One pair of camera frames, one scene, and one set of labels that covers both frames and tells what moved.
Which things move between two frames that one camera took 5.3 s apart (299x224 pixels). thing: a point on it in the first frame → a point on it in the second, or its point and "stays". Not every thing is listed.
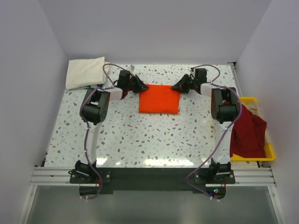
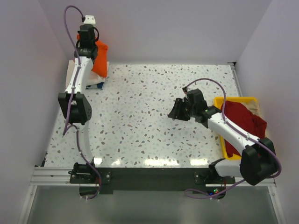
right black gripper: [181, 85] → [175, 113]
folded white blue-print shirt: [93, 86] stays
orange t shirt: [159, 99] → [100, 65]
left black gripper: [140, 86] → [80, 38]
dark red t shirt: [247, 138] stays
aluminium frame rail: [232, 65] stays
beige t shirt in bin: [253, 107] stays
